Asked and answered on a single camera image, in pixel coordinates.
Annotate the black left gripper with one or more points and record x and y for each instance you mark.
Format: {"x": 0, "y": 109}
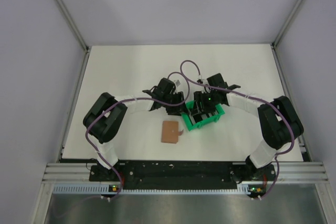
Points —
{"x": 176, "y": 110}

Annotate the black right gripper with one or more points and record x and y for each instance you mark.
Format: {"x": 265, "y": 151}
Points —
{"x": 198, "y": 97}

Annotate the green plastic card bin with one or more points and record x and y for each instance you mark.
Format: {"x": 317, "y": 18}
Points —
{"x": 197, "y": 122}

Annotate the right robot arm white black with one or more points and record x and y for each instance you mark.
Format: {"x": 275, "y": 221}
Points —
{"x": 279, "y": 122}

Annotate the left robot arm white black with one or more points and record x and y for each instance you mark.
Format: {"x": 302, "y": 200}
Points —
{"x": 105, "y": 117}

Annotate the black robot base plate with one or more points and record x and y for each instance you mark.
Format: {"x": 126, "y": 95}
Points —
{"x": 176, "y": 175}

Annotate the aluminium frame rail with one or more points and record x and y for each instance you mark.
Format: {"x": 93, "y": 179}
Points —
{"x": 290, "y": 172}

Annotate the grey slotted cable duct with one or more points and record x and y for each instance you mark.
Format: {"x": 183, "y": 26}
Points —
{"x": 111, "y": 190}

